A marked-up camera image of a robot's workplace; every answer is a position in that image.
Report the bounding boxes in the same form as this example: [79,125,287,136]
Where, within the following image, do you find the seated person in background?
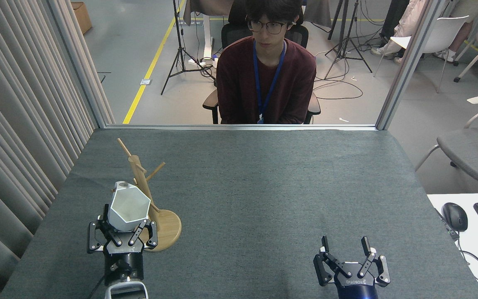
[372,0,478,64]

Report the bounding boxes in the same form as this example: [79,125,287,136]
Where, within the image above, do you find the white plastic chair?
[374,15,471,93]

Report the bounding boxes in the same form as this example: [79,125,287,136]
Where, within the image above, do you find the beige pleated curtain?
[0,0,115,299]

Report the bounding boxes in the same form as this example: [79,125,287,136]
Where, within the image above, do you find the white hexagonal cup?
[107,181,151,232]

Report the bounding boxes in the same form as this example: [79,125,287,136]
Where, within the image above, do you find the black-rimmed glasses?
[247,19,296,35]

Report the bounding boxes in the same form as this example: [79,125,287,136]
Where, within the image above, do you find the black computer mouse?
[442,202,468,232]

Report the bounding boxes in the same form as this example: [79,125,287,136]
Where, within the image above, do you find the white power strip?
[188,54,219,69]

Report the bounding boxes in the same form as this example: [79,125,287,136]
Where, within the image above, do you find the grey chair with armrest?
[414,95,478,192]

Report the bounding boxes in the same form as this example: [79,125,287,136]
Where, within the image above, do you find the silver metal post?
[375,0,447,131]

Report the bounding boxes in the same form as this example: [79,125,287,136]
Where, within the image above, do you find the black office chair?
[202,0,321,125]

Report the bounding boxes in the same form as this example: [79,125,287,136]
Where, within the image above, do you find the grey felt table mat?
[0,128,478,299]

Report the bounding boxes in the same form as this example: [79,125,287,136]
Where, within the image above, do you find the black tripod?
[161,0,215,96]
[324,0,373,80]

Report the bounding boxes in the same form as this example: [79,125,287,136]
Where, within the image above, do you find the wooden cup storage rack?
[117,138,182,252]

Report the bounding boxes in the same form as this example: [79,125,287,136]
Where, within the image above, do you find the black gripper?
[313,236,391,299]
[88,203,158,285]

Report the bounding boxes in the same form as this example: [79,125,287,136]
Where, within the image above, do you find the cardboard box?
[70,2,93,35]

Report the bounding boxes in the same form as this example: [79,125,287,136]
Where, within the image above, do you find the silver table edge rail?
[98,124,378,132]

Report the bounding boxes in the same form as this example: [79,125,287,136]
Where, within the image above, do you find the blue lanyard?
[253,39,286,124]

